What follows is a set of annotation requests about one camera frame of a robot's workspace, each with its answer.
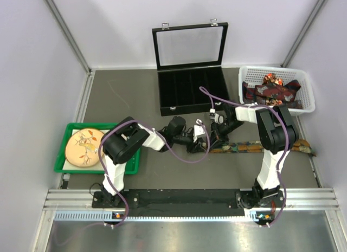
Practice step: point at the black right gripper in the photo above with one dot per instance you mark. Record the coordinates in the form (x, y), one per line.
(217, 138)

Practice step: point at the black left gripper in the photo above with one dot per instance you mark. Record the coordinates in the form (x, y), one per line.
(196, 147)

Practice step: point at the orange blue leaf-pattern tie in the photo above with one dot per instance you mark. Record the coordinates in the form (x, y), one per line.
(256, 147)

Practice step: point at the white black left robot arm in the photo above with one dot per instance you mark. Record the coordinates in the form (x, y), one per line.
(122, 142)

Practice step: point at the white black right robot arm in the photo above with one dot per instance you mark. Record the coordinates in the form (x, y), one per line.
(277, 133)

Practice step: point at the dark red patterned tie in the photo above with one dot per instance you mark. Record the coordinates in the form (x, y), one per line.
(271, 94)

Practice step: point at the white perforated plastic basket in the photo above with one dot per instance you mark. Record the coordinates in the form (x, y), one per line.
(254, 75)

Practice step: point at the red floral rolled tie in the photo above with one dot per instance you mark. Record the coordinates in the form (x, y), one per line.
(272, 78)

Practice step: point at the black glass-lid storage case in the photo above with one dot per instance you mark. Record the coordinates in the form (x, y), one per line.
(189, 57)

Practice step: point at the round beige painted plate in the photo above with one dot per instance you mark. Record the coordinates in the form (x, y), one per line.
(84, 147)

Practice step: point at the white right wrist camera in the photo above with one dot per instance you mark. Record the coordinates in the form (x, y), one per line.
(215, 117)

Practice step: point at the grey slotted cable duct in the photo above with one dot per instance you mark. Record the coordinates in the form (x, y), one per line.
(114, 216)

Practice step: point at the aluminium frame rail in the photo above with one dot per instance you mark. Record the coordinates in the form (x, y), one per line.
(297, 199)

